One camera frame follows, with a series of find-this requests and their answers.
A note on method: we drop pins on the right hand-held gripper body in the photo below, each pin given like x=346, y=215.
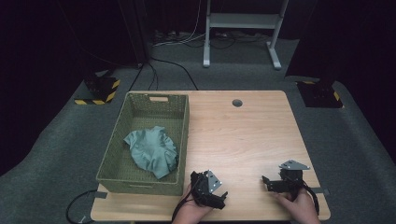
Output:
x=292, y=179

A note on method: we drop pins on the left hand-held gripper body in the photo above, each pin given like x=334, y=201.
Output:
x=204, y=188

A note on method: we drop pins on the green cloth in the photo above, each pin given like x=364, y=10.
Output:
x=152, y=151

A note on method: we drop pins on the green woven basket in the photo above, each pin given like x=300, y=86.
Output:
x=149, y=109

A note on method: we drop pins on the person's left hand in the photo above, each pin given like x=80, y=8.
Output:
x=188, y=213

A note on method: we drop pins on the person's right hand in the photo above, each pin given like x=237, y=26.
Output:
x=303, y=208

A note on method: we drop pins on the grey tape strip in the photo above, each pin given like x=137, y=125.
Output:
x=100, y=194
x=320, y=191

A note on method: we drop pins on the black stand base yellow tape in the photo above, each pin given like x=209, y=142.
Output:
x=319, y=95

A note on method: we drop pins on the black yellow striped stand base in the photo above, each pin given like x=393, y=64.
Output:
x=101, y=88

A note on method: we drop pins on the white metal stand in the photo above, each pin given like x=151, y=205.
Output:
x=243, y=21

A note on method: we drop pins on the dark vertical post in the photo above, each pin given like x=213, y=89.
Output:
x=137, y=31

